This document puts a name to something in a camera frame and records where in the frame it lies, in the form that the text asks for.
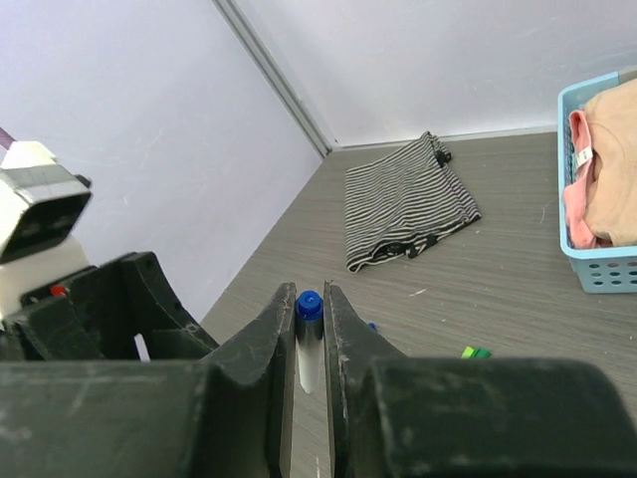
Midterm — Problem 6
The light blue plastic basket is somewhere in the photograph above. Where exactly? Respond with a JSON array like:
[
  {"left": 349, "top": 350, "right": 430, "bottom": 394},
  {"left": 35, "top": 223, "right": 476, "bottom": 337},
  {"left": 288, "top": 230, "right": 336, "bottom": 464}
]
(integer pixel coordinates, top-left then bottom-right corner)
[{"left": 556, "top": 69, "right": 636, "bottom": 294}]

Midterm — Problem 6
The black white striped cloth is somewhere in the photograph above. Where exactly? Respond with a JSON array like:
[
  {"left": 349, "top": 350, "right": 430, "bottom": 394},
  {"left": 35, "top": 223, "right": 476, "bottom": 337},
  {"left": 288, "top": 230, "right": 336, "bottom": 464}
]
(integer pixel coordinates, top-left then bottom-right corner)
[{"left": 344, "top": 131, "right": 482, "bottom": 274}]

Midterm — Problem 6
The blue pen cap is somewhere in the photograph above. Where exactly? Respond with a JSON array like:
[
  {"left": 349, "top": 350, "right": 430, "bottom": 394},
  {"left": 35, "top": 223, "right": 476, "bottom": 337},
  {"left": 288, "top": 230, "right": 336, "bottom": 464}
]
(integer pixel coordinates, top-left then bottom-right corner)
[{"left": 295, "top": 290, "right": 323, "bottom": 348}]

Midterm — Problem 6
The lime green pen cap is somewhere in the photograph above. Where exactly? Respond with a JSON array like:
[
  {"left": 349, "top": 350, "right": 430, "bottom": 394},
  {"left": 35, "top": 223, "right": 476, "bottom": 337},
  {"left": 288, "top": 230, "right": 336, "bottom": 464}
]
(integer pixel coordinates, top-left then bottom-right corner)
[{"left": 461, "top": 347, "right": 492, "bottom": 359}]

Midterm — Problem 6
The peach folded towel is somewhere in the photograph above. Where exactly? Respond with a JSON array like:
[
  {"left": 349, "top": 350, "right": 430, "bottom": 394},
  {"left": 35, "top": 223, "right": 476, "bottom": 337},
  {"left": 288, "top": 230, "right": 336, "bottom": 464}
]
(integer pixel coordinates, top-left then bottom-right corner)
[{"left": 562, "top": 80, "right": 636, "bottom": 249}]

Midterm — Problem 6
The white pen blue end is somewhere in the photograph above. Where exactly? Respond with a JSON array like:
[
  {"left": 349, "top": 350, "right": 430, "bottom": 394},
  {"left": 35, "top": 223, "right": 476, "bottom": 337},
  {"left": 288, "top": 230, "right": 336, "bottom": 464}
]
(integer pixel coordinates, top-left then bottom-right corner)
[{"left": 298, "top": 342, "right": 322, "bottom": 394}]

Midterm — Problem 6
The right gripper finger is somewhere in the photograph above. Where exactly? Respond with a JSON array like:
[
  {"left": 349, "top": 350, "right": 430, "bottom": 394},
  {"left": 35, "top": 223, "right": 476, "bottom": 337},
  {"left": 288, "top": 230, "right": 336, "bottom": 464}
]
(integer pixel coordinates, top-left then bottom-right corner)
[
  {"left": 1, "top": 283, "right": 297, "bottom": 477},
  {"left": 323, "top": 283, "right": 636, "bottom": 477}
]

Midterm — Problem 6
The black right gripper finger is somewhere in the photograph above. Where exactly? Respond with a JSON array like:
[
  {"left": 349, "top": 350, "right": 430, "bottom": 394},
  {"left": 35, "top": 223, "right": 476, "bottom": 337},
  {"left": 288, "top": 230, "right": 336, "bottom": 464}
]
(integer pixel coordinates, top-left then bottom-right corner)
[
  {"left": 69, "top": 252, "right": 218, "bottom": 359},
  {"left": 1, "top": 292, "right": 106, "bottom": 361}
]

